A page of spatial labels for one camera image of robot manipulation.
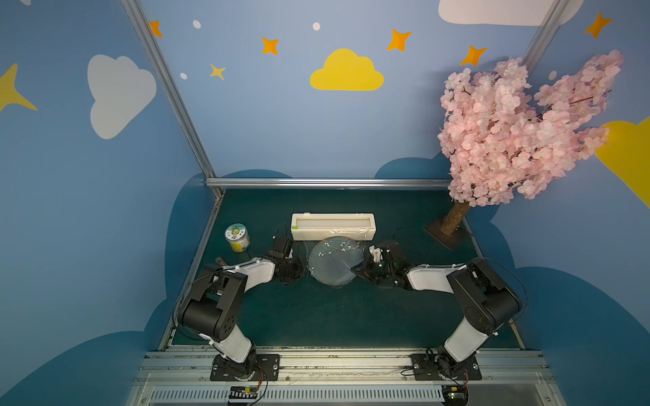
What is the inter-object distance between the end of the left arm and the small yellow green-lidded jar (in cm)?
24

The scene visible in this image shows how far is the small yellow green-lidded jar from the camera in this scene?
38.3 inches

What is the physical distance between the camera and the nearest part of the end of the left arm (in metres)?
0.77
